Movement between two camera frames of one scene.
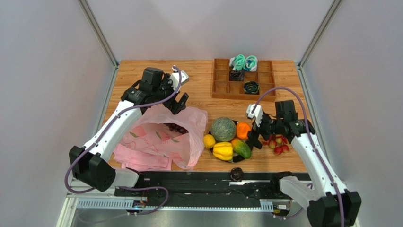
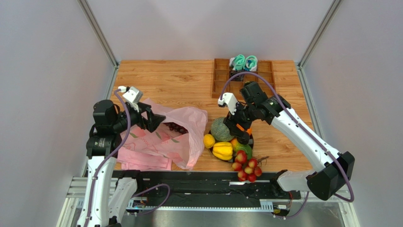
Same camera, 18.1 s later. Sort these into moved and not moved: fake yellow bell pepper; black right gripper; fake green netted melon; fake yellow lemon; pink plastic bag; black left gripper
Moved: black right gripper; black left gripper
Not moved: fake yellow bell pepper; fake yellow lemon; fake green netted melon; pink plastic bag
